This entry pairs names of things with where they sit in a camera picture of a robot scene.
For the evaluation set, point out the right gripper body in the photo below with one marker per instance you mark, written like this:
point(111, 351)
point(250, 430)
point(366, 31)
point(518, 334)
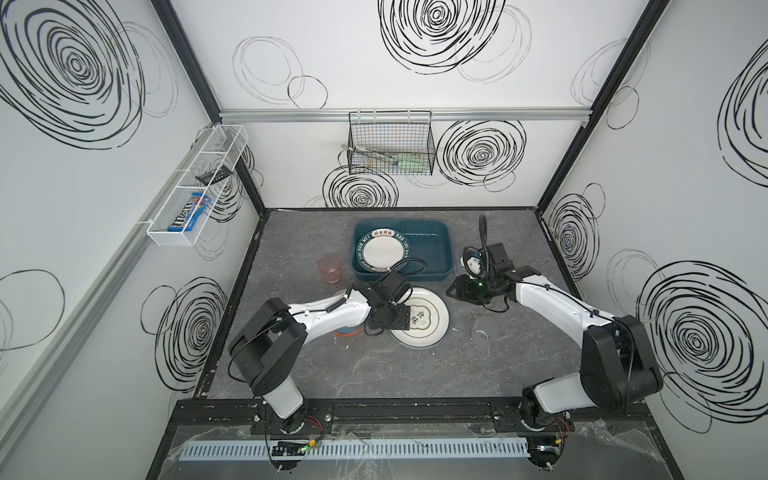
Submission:
point(469, 287)

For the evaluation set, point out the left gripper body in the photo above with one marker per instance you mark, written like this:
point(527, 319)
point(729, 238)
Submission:
point(398, 315)

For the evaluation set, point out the plate with clover emblem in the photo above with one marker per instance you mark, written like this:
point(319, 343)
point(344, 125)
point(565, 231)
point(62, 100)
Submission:
point(429, 320)

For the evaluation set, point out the plate with dark lettered rim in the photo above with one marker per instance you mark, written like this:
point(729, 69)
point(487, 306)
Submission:
point(379, 249)

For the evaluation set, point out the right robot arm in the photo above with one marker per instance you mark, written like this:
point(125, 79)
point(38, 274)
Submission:
point(618, 366)

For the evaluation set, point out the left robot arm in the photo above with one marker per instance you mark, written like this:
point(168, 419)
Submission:
point(266, 349)

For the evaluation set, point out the teal plastic bin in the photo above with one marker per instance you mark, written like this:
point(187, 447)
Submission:
point(430, 241)

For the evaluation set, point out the orange bowl under stack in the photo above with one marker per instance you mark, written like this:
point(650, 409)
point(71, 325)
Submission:
point(349, 331)

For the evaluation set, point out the clear glass near front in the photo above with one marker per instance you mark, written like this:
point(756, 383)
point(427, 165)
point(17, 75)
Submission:
point(484, 331)

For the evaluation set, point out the pink plastic cup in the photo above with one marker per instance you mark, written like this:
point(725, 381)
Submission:
point(330, 267)

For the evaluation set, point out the green item in basket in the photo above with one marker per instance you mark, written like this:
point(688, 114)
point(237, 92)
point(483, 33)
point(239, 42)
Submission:
point(414, 163)

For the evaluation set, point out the metal tongs in basket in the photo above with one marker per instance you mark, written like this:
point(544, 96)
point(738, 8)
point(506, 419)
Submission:
point(371, 154)

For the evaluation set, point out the blue candy packet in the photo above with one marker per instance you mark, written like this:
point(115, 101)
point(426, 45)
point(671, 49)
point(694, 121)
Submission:
point(186, 219)

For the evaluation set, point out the black remote in basket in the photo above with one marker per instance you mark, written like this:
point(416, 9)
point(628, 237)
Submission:
point(214, 176)

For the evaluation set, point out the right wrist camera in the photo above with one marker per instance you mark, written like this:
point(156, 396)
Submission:
point(486, 262)

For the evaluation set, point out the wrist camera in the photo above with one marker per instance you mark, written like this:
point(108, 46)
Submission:
point(396, 285)
point(486, 262)

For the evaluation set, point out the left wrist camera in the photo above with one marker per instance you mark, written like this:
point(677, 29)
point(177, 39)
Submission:
point(396, 285)

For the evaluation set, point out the black front rail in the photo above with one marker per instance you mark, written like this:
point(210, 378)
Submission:
point(325, 416)

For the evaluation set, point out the white slotted cable duct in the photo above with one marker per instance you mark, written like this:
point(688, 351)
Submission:
point(352, 449)

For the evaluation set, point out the black wire basket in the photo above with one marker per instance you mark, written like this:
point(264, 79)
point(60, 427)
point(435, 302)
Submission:
point(390, 132)

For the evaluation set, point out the white wire shelf basket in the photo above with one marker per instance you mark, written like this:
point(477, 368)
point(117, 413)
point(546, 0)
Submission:
point(216, 145)

